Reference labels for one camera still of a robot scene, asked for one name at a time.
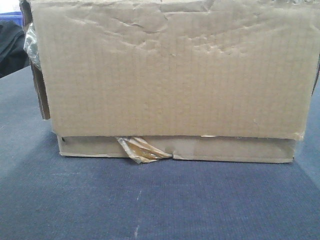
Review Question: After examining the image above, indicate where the large plain cardboard box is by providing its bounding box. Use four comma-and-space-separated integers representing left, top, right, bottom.
20, 0, 320, 163

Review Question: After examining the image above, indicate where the black clothed person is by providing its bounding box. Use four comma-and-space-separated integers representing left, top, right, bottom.
0, 20, 30, 78

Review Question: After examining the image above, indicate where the blue plastic crate background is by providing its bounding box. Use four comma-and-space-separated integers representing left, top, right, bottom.
0, 11, 23, 26

